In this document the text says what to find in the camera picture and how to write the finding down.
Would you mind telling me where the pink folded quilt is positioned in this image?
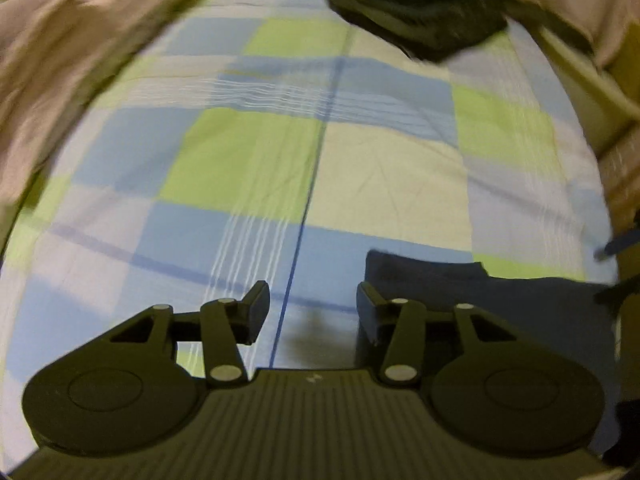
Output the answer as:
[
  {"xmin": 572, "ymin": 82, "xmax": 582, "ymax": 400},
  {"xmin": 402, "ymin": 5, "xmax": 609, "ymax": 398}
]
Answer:
[{"xmin": 0, "ymin": 0, "xmax": 241, "ymax": 206}]

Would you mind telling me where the checkered blue green bedsheet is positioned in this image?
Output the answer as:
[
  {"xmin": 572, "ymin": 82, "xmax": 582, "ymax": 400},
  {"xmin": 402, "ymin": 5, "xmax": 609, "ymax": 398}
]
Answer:
[{"xmin": 1, "ymin": 0, "xmax": 617, "ymax": 470}]

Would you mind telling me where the navy blue garment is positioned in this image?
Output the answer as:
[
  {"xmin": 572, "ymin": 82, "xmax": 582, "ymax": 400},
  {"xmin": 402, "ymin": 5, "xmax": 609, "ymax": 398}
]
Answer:
[{"xmin": 364, "ymin": 250, "xmax": 620, "ymax": 453}]

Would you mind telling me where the pile of dark clothes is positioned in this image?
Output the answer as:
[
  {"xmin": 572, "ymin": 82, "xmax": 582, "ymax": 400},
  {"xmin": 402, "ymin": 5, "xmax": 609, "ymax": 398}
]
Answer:
[{"xmin": 326, "ymin": 0, "xmax": 509, "ymax": 63}]

